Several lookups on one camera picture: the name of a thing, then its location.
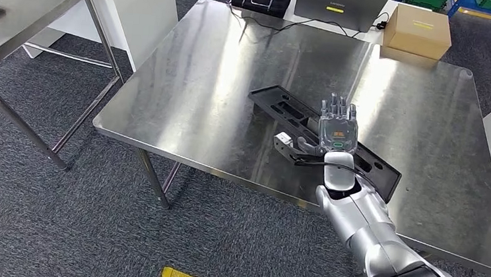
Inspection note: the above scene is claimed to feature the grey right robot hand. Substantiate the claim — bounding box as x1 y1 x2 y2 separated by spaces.
295 90 363 159

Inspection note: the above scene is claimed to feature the long black plastic part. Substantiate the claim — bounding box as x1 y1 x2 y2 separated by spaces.
240 82 409 206

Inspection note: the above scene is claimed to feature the stainless steel workbench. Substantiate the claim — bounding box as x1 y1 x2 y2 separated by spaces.
82 0 491 277

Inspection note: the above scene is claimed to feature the grey laptop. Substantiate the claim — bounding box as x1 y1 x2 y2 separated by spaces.
292 0 392 35

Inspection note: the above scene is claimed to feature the large cardboard box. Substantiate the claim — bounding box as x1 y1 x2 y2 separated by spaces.
381 1 455 63

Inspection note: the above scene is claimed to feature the stainless steel table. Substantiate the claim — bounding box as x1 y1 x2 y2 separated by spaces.
0 0 131 175

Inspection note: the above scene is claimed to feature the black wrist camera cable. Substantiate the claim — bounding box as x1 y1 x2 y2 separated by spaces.
292 158 382 191

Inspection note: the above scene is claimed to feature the black power cable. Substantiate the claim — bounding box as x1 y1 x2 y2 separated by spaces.
225 0 391 41

